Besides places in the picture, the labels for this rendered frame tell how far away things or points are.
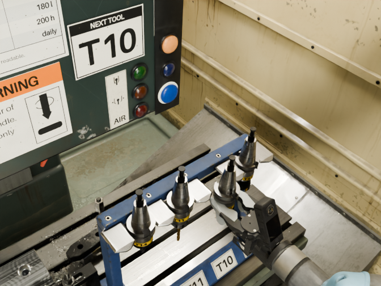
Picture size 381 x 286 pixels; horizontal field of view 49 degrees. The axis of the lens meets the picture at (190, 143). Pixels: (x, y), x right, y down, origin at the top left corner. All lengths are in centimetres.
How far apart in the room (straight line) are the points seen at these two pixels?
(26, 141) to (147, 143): 154
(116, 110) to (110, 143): 149
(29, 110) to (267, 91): 112
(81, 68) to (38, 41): 7
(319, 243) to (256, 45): 71
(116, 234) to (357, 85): 78
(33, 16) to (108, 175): 150
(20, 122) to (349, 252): 120
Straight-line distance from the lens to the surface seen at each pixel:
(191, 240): 130
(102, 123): 58
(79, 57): 50
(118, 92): 56
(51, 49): 48
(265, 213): 91
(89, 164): 197
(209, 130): 176
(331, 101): 136
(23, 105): 50
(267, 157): 112
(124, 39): 53
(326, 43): 130
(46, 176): 156
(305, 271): 94
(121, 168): 193
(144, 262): 126
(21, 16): 46
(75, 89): 52
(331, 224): 153
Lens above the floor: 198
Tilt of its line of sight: 43 degrees down
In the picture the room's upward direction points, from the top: 4 degrees clockwise
